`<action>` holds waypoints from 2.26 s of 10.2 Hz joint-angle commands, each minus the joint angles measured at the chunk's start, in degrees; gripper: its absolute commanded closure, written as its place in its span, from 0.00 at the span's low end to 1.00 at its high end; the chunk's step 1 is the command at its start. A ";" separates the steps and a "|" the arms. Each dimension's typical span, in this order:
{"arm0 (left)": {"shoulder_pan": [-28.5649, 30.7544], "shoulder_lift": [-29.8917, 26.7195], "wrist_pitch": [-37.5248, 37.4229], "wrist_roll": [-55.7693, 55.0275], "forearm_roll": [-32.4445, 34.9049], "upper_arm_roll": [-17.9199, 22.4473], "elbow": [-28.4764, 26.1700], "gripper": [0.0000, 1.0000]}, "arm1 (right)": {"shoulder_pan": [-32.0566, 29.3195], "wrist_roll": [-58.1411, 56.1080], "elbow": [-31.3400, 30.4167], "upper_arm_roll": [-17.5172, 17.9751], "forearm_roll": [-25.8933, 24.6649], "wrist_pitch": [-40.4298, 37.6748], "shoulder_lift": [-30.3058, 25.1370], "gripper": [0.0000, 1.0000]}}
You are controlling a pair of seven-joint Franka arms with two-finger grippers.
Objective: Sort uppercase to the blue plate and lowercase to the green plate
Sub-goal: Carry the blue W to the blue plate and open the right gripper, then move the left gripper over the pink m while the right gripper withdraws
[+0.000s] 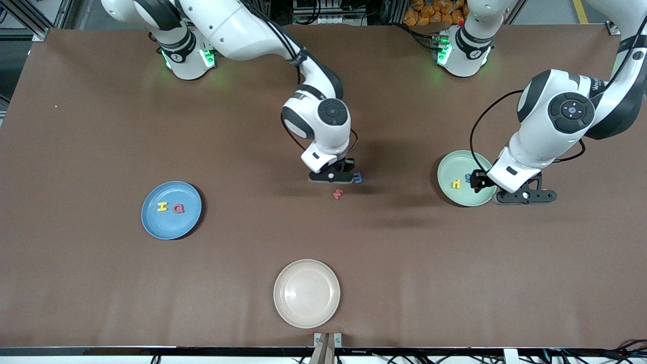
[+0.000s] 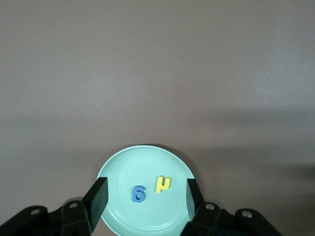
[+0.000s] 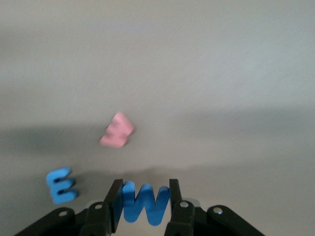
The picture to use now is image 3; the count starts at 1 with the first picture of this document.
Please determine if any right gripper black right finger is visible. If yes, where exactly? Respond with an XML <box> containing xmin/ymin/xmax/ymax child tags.
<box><xmin>165</xmin><ymin>178</ymin><xmax>195</xmax><ymax>236</ymax></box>

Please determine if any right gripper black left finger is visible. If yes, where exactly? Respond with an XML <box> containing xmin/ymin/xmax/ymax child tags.
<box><xmin>80</xmin><ymin>178</ymin><xmax>124</xmax><ymax>236</ymax></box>

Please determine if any blue uppercase letter M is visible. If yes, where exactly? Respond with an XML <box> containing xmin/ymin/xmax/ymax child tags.
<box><xmin>122</xmin><ymin>181</ymin><xmax>172</xmax><ymax>227</ymax></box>

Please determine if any blue lowercase letter m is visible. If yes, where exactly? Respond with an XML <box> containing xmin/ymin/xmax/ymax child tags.
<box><xmin>46</xmin><ymin>167</ymin><xmax>81</xmax><ymax>205</ymax></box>

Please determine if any pink lowercase letter w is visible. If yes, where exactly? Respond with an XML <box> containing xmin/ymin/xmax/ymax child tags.
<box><xmin>99</xmin><ymin>112</ymin><xmax>135</xmax><ymax>148</ymax></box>

